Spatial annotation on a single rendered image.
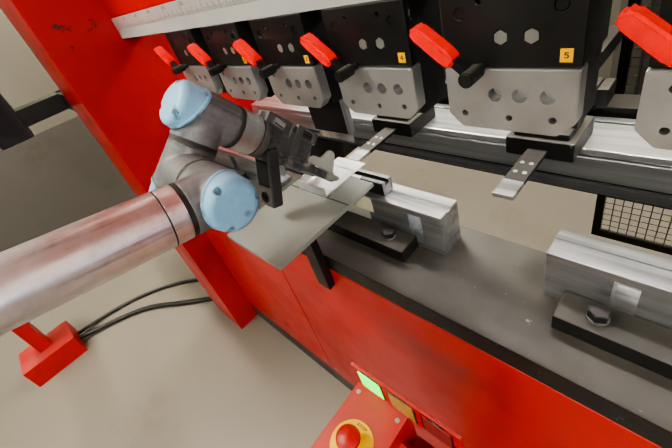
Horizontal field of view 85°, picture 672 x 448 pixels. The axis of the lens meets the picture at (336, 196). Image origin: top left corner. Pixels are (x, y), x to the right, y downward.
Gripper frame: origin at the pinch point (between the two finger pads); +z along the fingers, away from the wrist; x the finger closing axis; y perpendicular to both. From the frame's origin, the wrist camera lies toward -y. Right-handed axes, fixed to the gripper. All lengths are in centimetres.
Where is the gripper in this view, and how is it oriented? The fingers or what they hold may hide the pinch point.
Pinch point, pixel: (323, 177)
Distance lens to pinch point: 80.6
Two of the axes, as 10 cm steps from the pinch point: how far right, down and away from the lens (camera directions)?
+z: 6.3, 2.3, 7.4
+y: 3.3, -9.4, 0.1
